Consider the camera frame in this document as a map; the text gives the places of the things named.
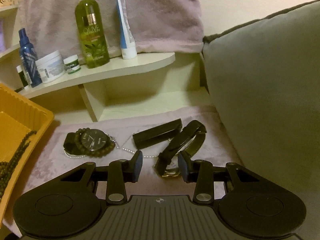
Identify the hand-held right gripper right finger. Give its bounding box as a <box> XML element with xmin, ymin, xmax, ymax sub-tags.
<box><xmin>177</xmin><ymin>152</ymin><xmax>260</xmax><ymax>203</ymax></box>

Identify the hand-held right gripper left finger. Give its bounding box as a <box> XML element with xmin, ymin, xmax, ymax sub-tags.
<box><xmin>60</xmin><ymin>150</ymin><xmax>143</xmax><ymax>204</ymax></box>

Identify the black strap gold wristwatch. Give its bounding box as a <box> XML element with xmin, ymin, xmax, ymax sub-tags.
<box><xmin>154</xmin><ymin>120</ymin><xmax>207</xmax><ymax>178</ymax></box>

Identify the dark bead necklace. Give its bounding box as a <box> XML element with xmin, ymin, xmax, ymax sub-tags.
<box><xmin>0</xmin><ymin>130</ymin><xmax>38</xmax><ymax>199</ymax></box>

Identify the yellow plastic basket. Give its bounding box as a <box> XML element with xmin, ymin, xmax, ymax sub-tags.
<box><xmin>0</xmin><ymin>84</ymin><xmax>55</xmax><ymax>218</ymax></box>

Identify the black rectangular box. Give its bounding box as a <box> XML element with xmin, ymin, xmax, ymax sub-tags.
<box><xmin>132</xmin><ymin>118</ymin><xmax>182</xmax><ymax>148</ymax></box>

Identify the black round wristwatch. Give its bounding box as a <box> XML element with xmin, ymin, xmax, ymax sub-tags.
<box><xmin>63</xmin><ymin>129</ymin><xmax>112</xmax><ymax>155</ymax></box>

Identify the pink fleece bed blanket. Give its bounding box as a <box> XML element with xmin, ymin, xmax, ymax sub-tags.
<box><xmin>20</xmin><ymin>105</ymin><xmax>244</xmax><ymax>202</ymax></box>

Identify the cream corner shelf unit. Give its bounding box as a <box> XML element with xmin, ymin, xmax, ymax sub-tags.
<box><xmin>0</xmin><ymin>2</ymin><xmax>209</xmax><ymax>123</ymax></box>

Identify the grey pillow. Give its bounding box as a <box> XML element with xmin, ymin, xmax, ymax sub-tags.
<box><xmin>202</xmin><ymin>0</ymin><xmax>320</xmax><ymax>194</ymax></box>

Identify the small green label jar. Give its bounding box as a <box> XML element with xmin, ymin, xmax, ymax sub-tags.
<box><xmin>63</xmin><ymin>54</ymin><xmax>82</xmax><ymax>75</ymax></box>

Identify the white and blue tube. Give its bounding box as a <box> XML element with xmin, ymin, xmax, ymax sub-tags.
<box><xmin>114</xmin><ymin>0</ymin><xmax>137</xmax><ymax>60</ymax></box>

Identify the white cream jar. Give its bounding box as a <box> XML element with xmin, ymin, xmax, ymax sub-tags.
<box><xmin>35</xmin><ymin>50</ymin><xmax>66</xmax><ymax>84</ymax></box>

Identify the green spray bottle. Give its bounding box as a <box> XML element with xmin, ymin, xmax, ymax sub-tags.
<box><xmin>75</xmin><ymin>0</ymin><xmax>110</xmax><ymax>69</ymax></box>

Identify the small dark white-capped bottle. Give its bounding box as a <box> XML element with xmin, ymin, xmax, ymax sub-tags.
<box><xmin>16</xmin><ymin>65</ymin><xmax>29</xmax><ymax>91</ymax></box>

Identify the blue spray bottle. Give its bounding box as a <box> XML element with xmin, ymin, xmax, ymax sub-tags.
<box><xmin>19</xmin><ymin>28</ymin><xmax>43</xmax><ymax>88</ymax></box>

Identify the hanging pink fleece blanket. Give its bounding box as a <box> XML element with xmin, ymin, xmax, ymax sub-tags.
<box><xmin>15</xmin><ymin>0</ymin><xmax>204</xmax><ymax>58</ymax></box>

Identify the purple tube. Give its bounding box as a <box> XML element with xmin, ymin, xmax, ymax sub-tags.
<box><xmin>0</xmin><ymin>20</ymin><xmax>6</xmax><ymax>53</ymax></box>

